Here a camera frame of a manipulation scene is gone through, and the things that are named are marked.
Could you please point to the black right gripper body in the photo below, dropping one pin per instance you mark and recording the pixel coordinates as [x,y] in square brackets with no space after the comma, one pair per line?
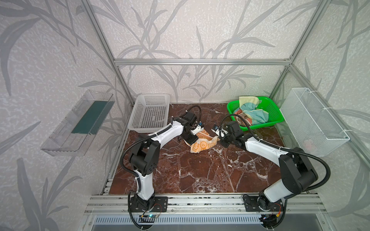
[224,139]

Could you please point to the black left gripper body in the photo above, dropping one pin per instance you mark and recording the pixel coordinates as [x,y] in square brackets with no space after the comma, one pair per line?
[189,137]

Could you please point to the orange bunny pattern towel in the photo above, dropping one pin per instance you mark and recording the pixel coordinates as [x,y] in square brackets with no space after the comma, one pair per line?
[204,142]

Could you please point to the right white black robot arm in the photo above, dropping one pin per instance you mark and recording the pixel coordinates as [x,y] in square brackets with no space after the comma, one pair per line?
[297,172]

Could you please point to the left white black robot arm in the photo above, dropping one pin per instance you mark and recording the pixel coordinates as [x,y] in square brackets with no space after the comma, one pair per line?
[144,156]

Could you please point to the brown pink striped towel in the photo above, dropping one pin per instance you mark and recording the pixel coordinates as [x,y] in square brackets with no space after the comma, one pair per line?
[242,116]

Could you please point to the blue yellow towel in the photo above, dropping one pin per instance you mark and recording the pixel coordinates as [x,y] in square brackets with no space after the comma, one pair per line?
[248,106]

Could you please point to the white plastic basket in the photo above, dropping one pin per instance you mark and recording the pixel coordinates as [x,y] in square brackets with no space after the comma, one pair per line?
[150,113]

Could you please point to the green plastic basket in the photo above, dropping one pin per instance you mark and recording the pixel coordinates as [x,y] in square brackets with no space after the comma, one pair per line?
[266,104]

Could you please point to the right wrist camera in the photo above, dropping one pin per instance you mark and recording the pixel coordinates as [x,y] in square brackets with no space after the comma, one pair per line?
[218,130]

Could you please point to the pink object in wire basket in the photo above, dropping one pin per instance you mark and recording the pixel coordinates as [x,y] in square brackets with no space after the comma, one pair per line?
[309,147]

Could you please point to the white wire mesh basket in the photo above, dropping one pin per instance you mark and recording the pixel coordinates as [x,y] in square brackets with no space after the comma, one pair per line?
[308,118]

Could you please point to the clear acrylic wall shelf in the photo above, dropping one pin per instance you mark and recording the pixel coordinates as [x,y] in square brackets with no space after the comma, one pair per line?
[75,134]

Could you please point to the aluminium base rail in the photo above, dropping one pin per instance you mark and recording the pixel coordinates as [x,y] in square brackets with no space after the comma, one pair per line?
[197,208]

